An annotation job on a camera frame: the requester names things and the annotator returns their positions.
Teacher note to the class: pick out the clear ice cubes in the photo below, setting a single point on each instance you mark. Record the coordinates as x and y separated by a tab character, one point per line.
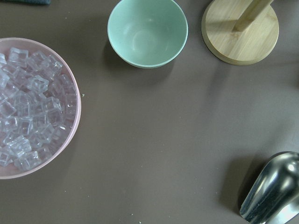
37	107

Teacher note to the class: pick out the steel ice scoop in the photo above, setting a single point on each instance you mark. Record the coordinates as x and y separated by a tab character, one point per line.
274	196

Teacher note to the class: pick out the green bowl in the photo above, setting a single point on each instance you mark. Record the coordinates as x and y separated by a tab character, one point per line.
147	33

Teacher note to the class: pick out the pink bowl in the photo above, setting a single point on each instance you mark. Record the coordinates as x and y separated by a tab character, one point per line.
11	172

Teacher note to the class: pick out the wooden glass stand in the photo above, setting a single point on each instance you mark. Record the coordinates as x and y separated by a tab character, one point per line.
240	32

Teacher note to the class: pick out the grey folded cloth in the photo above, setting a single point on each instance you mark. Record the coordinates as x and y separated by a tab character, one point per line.
37	2

